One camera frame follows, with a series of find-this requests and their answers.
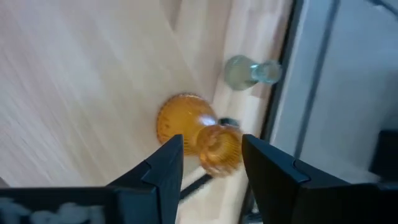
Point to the black clamp mount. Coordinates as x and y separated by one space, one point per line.
385 155

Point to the pale green glass candle holder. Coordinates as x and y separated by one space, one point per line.
241 73

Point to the amber ribbed glass candle holder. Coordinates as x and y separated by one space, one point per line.
183 121

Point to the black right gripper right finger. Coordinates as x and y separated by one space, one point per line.
273 186

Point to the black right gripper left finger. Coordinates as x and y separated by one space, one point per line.
161 186

